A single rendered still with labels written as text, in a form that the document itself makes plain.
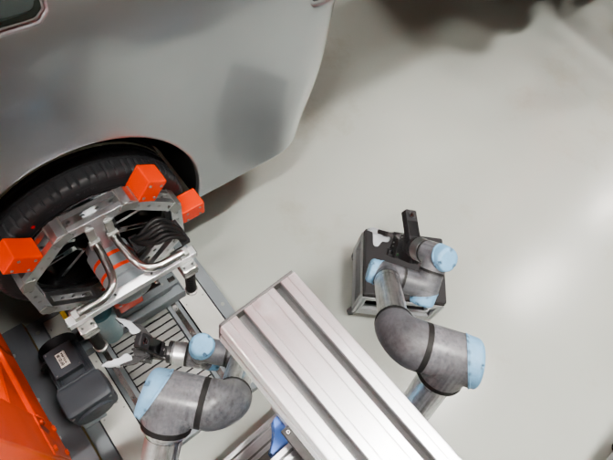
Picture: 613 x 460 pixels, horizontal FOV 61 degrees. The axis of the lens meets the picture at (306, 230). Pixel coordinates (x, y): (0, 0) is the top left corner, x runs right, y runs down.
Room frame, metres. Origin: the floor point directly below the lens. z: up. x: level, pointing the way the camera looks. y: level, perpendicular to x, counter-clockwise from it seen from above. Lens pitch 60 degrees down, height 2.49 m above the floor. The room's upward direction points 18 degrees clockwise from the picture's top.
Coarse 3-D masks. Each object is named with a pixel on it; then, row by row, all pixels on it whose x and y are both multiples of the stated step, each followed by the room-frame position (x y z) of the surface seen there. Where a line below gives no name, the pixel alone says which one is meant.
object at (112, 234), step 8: (104, 224) 0.61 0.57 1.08; (112, 224) 0.63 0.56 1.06; (112, 232) 0.62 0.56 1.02; (112, 240) 0.60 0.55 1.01; (120, 240) 0.61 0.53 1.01; (120, 248) 0.58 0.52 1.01; (128, 248) 0.59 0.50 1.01; (184, 248) 0.65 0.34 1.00; (128, 256) 0.56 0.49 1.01; (136, 256) 0.57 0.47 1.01; (168, 256) 0.60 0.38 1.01; (176, 256) 0.61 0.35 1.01; (184, 256) 0.63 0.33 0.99; (136, 264) 0.55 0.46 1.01; (144, 264) 0.56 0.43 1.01; (152, 264) 0.57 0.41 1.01; (160, 264) 0.57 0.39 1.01; (168, 264) 0.58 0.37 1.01
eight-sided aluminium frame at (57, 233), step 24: (120, 192) 0.71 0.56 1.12; (168, 192) 0.84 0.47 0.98; (72, 216) 0.59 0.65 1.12; (96, 216) 0.61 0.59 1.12; (168, 216) 0.82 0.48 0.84; (48, 240) 0.52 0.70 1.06; (168, 240) 0.78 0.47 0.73; (48, 264) 0.47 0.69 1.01; (24, 288) 0.39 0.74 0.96; (72, 288) 0.52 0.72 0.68; (96, 288) 0.56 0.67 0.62; (48, 312) 0.40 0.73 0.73
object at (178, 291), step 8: (152, 256) 0.93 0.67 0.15; (168, 280) 0.83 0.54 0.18; (176, 280) 0.85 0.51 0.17; (176, 288) 0.82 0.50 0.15; (168, 296) 0.77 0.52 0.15; (176, 296) 0.78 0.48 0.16; (184, 296) 0.81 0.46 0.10; (152, 304) 0.71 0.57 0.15; (160, 304) 0.71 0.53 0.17; (168, 304) 0.74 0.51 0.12; (64, 312) 0.55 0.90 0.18; (136, 312) 0.65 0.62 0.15; (144, 312) 0.66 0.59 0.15; (152, 312) 0.68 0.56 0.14; (136, 320) 0.61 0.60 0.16; (144, 320) 0.64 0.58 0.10; (80, 336) 0.47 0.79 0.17; (88, 344) 0.46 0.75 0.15; (88, 352) 0.43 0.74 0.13
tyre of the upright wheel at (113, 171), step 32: (64, 160) 0.72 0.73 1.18; (96, 160) 0.76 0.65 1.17; (128, 160) 0.82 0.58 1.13; (160, 160) 0.93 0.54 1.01; (32, 192) 0.60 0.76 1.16; (64, 192) 0.63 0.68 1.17; (96, 192) 0.69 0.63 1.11; (0, 224) 0.51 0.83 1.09; (32, 224) 0.53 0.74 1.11; (0, 288) 0.40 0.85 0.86; (64, 288) 0.51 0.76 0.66
